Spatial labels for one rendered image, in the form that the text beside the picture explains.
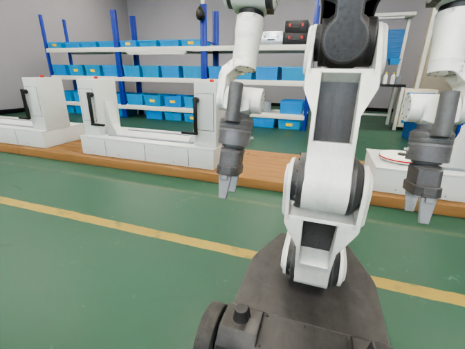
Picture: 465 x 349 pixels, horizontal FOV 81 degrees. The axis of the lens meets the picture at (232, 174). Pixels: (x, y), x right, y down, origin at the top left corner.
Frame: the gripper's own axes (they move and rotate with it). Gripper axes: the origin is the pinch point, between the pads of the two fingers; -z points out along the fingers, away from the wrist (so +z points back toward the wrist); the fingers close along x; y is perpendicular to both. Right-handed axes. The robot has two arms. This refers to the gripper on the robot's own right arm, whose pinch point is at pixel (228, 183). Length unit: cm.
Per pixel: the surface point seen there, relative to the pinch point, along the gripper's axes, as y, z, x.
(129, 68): -312, 117, -418
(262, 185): -2, -23, -141
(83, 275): -67, -57, -27
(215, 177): -42, -23, -145
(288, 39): -14, 173, -379
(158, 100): -247, 62, -423
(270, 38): -43, 173, -382
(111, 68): -353, 115, -422
